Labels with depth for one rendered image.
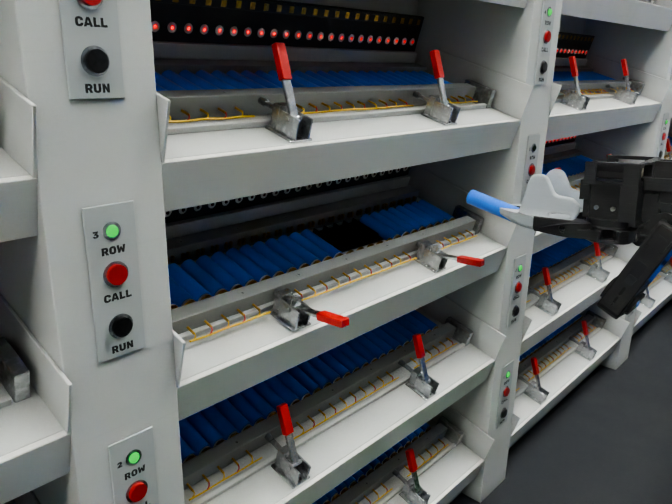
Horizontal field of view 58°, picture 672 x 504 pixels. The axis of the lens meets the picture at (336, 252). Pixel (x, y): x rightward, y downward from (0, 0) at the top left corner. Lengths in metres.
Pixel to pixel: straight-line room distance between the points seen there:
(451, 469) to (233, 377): 0.60
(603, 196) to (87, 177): 0.48
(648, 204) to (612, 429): 0.91
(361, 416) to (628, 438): 0.78
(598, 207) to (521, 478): 0.75
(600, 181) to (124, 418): 0.51
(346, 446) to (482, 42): 0.62
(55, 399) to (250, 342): 0.19
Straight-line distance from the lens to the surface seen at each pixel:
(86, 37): 0.46
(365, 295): 0.74
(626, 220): 0.65
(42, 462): 0.53
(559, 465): 1.36
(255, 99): 0.63
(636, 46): 1.64
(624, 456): 1.44
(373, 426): 0.85
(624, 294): 0.68
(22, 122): 0.45
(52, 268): 0.47
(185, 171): 0.51
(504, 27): 0.98
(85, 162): 0.47
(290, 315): 0.64
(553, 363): 1.49
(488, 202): 0.74
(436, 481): 1.09
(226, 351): 0.60
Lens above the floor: 0.76
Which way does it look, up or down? 17 degrees down
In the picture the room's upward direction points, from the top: 1 degrees clockwise
